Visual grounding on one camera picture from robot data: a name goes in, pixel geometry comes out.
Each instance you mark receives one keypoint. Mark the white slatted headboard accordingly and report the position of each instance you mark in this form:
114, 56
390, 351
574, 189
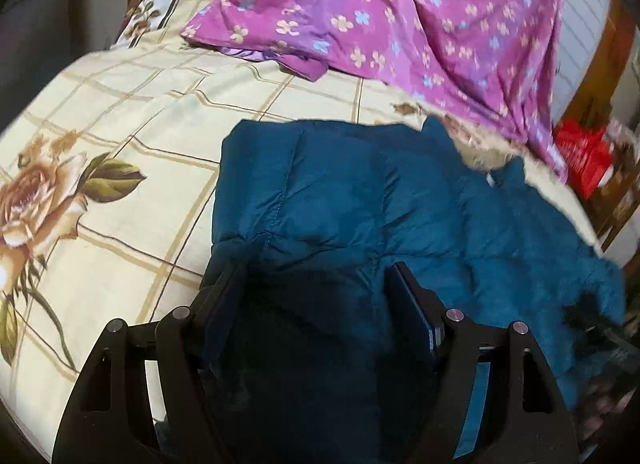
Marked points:
582, 26

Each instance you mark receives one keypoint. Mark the teal blue puffer jacket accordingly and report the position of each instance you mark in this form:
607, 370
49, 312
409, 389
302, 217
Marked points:
318, 210

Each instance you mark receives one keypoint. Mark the wooden chair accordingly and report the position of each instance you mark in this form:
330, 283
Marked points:
612, 205

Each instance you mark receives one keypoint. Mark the cream floral checked bed sheet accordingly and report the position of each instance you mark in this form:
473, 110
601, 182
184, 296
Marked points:
108, 185

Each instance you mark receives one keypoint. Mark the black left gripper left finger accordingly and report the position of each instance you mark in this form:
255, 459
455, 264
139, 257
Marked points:
108, 418

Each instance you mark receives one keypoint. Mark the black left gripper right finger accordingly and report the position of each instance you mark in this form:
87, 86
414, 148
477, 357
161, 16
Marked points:
464, 392

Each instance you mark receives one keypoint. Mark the red gift bag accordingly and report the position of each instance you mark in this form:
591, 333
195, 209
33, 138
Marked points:
586, 153

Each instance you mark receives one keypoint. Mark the purple floral cloth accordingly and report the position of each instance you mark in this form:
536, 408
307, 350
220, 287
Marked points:
491, 62

